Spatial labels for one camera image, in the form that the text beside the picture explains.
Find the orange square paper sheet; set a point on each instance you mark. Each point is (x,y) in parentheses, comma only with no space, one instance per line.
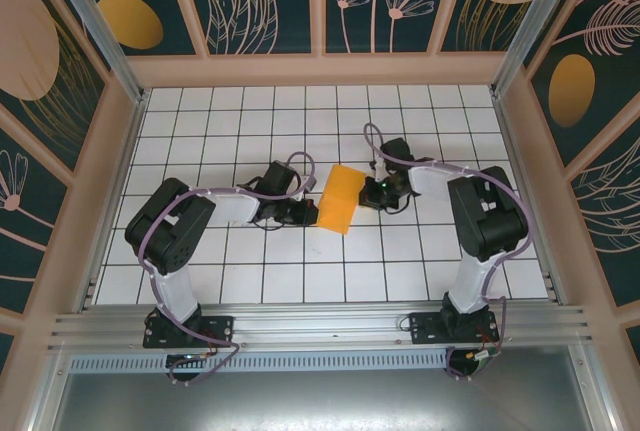
(340,201)

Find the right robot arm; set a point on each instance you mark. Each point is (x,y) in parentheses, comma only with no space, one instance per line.
(492,216)

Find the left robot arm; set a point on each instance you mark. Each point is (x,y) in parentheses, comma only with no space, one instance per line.
(170,231)

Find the grey metal sheet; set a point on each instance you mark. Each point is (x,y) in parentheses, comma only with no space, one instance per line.
(320,401)

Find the small green circuit board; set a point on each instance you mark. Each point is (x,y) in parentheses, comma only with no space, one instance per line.
(487,356)

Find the aluminium mounting rail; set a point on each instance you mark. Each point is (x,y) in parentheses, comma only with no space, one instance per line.
(325,326)

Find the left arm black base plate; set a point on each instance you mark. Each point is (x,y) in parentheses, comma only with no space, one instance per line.
(217,326)

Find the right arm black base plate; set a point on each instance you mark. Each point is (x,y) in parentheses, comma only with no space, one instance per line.
(425,328)

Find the aluminium side rail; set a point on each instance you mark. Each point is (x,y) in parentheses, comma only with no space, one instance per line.
(552,286)
(90,293)

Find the aluminium frame post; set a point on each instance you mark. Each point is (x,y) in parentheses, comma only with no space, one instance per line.
(96,26)
(532,26)

